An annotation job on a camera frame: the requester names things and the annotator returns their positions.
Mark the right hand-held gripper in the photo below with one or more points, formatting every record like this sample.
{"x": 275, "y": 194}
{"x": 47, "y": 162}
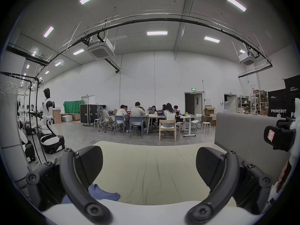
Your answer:
{"x": 294, "y": 163}

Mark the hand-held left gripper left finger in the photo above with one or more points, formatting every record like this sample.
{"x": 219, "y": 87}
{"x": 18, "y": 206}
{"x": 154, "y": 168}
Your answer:
{"x": 70, "y": 172}

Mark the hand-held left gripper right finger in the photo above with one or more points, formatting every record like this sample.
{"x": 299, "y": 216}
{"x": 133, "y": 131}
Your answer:
{"x": 228, "y": 172}

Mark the black printed banner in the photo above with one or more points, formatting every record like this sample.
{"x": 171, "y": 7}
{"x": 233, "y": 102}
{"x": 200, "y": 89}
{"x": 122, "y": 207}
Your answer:
{"x": 281, "y": 102}

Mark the grey padded headboard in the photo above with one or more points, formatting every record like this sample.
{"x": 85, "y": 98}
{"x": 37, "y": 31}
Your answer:
{"x": 243, "y": 135}

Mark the blue garment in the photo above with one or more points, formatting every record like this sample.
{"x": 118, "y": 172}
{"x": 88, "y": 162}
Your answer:
{"x": 103, "y": 193}

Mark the white metal shelf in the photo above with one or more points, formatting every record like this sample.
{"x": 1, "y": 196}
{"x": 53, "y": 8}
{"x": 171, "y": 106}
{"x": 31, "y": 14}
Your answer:
{"x": 257, "y": 102}

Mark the white round stool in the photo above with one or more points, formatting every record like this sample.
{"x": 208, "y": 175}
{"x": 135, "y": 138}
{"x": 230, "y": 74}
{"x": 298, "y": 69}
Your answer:
{"x": 206, "y": 126}

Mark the white humanoid robot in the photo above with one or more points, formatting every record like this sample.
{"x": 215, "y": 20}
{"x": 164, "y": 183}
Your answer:
{"x": 49, "y": 123}

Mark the brown carton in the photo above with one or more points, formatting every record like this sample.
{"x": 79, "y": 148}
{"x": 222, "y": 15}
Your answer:
{"x": 56, "y": 116}

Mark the white folding chair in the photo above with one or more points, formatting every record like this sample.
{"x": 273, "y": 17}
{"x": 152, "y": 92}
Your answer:
{"x": 196, "y": 121}

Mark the stack of cartons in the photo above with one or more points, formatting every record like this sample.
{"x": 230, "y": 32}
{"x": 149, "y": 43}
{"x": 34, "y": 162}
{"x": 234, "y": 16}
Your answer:
{"x": 209, "y": 115}

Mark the black flight case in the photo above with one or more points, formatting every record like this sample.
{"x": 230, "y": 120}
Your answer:
{"x": 88, "y": 114}

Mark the green backdrop cloth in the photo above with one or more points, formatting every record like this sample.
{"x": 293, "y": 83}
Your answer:
{"x": 73, "y": 106}

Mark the white table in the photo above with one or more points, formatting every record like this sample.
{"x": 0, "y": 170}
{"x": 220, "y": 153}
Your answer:
{"x": 188, "y": 119}

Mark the wooden chair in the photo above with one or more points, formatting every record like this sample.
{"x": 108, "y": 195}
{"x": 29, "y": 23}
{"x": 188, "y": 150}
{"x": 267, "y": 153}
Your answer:
{"x": 167, "y": 129}

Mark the black clothes rack with hangers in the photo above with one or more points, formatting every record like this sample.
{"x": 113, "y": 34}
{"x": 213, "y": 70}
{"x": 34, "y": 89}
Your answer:
{"x": 28, "y": 106}

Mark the bed with beige sheet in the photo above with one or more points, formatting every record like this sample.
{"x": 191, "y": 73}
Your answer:
{"x": 150, "y": 167}

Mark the group of people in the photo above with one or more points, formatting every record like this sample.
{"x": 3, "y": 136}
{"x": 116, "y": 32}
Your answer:
{"x": 140, "y": 115}

